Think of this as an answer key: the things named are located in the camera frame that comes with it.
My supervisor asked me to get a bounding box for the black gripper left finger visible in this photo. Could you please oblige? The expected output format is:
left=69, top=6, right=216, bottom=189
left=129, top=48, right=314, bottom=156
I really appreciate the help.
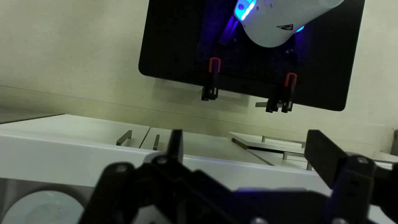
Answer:
left=78, top=129, right=234, bottom=224

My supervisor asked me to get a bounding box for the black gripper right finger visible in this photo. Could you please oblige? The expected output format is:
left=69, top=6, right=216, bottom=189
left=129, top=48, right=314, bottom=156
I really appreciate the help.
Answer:
left=303, top=130, right=398, bottom=224

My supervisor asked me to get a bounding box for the white cupboard door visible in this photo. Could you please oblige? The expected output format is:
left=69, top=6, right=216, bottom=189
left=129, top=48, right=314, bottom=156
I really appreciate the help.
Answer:
left=0, top=114, right=151, bottom=150
left=139, top=126, right=272, bottom=167

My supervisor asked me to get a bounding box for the round white plate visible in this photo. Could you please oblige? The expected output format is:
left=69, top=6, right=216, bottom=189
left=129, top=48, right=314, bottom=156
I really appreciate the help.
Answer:
left=0, top=190, right=87, bottom=224

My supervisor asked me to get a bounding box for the black monitor panel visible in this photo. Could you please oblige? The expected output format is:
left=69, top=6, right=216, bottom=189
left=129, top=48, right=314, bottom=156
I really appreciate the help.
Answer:
left=138, top=0, right=365, bottom=113

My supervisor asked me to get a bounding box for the grey metal drawer handle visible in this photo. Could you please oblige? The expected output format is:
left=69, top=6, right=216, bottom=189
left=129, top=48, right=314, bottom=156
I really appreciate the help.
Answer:
left=281, top=151, right=313, bottom=172
left=260, top=134, right=307, bottom=147

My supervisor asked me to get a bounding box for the black clamp red handle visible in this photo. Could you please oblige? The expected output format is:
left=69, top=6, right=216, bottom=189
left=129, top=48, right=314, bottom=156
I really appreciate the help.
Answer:
left=200, top=57, right=222, bottom=103
left=265, top=72, right=298, bottom=115

